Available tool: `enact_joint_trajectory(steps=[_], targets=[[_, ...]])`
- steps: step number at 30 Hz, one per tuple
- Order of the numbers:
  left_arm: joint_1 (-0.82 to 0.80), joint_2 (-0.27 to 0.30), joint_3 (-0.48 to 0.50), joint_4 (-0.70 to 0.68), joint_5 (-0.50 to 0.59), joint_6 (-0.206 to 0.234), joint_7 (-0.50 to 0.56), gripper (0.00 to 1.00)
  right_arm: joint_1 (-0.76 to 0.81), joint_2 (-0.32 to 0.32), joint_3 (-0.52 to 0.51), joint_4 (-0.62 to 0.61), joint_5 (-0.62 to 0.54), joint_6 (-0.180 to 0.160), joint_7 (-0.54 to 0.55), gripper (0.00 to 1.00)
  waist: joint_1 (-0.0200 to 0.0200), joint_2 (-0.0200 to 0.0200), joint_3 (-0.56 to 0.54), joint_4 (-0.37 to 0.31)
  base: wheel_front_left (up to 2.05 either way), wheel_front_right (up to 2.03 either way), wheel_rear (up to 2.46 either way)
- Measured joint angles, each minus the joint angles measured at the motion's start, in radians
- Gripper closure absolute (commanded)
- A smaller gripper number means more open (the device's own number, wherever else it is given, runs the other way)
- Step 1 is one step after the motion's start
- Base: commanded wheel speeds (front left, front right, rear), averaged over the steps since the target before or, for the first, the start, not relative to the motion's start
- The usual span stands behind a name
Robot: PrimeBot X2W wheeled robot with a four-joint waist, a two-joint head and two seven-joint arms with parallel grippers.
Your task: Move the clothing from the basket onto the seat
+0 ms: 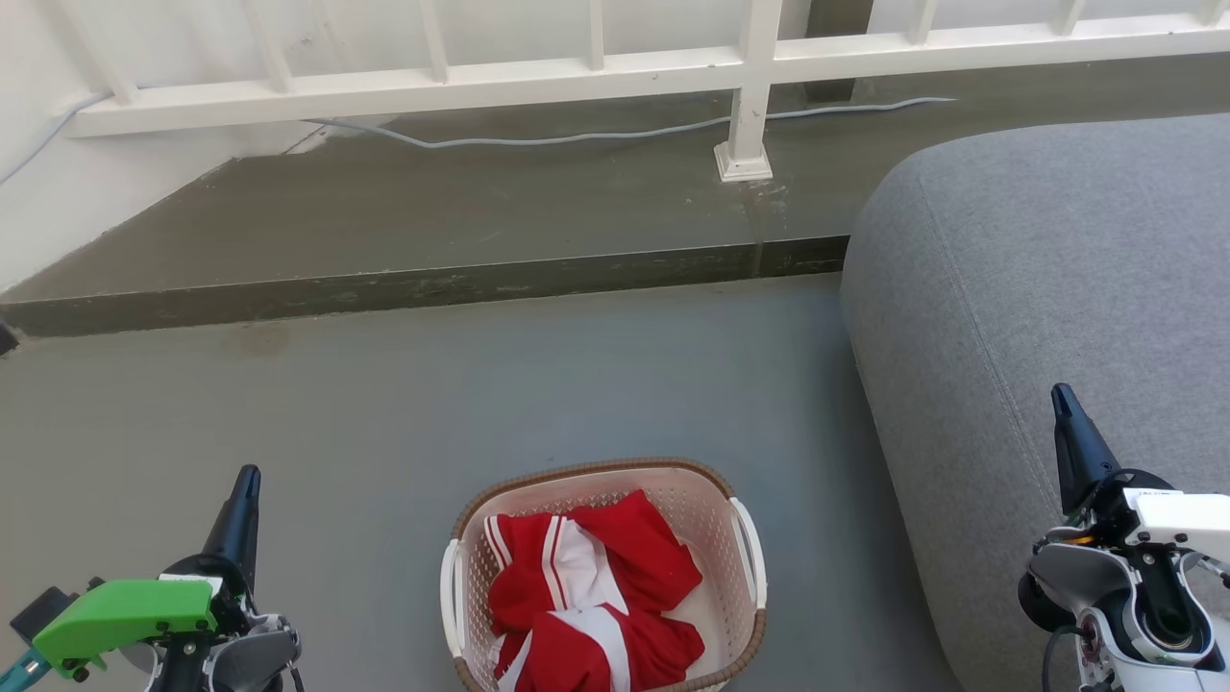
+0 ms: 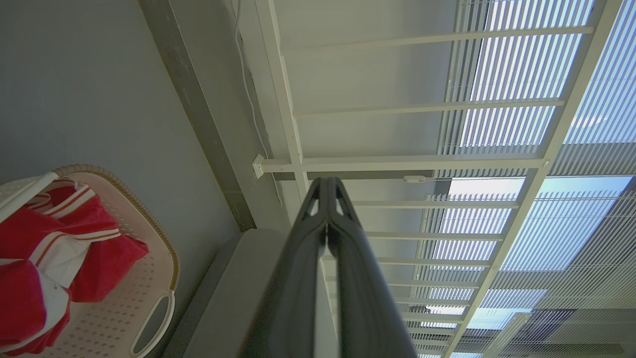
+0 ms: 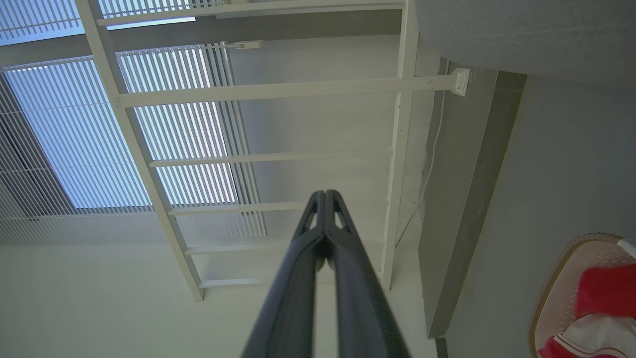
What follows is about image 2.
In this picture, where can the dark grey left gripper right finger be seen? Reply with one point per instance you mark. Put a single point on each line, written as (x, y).
(367, 308)

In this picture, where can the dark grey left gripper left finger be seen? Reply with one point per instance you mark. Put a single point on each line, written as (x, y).
(290, 298)

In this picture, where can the red and white garment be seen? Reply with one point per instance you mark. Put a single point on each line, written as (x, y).
(25, 293)

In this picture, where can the white metal railing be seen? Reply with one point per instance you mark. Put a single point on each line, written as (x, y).
(397, 162)

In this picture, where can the white perforated laundry basket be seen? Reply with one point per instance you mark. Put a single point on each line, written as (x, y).
(124, 318)

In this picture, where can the dark grey baseboard strip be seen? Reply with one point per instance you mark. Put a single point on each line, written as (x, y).
(198, 109)

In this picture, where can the white window blinds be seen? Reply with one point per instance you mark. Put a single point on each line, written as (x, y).
(586, 223)

